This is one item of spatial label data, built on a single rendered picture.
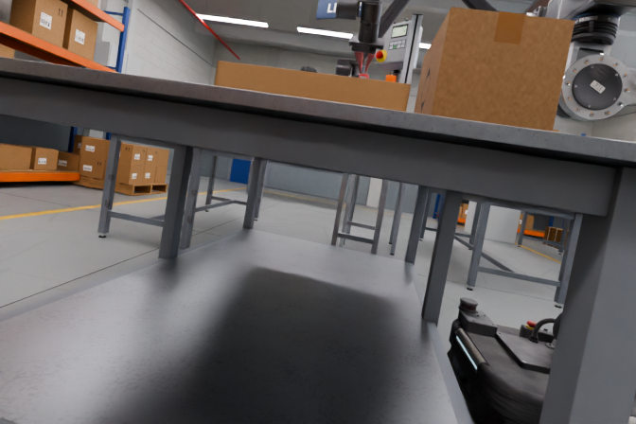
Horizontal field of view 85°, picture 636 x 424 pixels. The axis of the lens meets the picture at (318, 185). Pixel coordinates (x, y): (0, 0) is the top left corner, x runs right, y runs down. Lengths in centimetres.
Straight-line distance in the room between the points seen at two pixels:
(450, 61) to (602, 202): 42
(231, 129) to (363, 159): 19
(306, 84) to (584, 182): 35
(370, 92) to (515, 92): 43
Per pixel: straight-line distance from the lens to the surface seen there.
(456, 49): 81
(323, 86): 46
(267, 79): 49
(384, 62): 176
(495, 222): 698
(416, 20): 178
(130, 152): 500
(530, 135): 45
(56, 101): 68
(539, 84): 84
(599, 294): 52
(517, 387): 124
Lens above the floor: 75
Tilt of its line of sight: 3 degrees down
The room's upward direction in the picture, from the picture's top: 10 degrees clockwise
